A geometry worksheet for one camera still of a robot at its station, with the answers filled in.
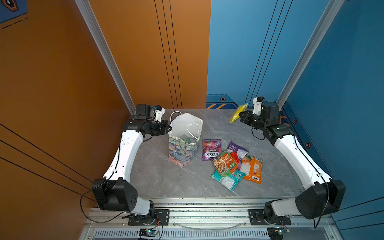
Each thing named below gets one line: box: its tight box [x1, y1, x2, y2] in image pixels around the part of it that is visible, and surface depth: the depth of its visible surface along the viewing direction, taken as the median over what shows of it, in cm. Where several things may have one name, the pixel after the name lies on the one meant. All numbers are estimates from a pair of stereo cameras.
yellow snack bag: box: [229, 103, 249, 124], surface depth 80 cm
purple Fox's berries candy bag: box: [201, 139, 222, 161], surface depth 98 cm
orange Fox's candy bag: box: [240, 155, 263, 184], surface depth 89 cm
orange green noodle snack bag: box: [212, 151, 239, 177], surface depth 89 cm
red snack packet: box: [230, 150, 240, 163], surface depth 93 cm
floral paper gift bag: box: [168, 111, 203, 167], surface depth 82 cm
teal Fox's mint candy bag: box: [210, 169, 246, 192], surface depth 86 cm
